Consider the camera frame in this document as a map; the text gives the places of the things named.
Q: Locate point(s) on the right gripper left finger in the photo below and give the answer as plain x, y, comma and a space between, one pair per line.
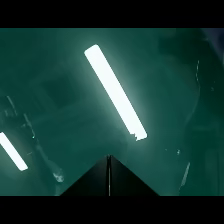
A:
91, 183

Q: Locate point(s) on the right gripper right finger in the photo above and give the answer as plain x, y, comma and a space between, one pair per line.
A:
128, 183

